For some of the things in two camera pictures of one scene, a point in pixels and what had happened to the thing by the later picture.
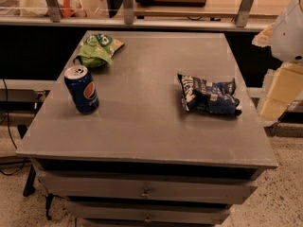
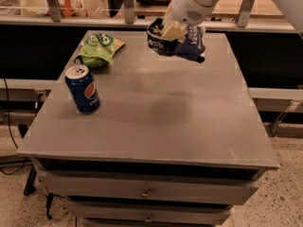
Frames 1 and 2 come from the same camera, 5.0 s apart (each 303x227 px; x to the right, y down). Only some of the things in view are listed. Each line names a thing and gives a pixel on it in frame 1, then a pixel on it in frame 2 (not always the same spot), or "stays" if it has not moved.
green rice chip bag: [98, 50] stays
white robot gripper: [290, 35] -> [184, 8]
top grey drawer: [153, 187] stays
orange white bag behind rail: [69, 2] stays
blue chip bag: [214, 97] -> [190, 46]
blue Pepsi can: [80, 86] stays
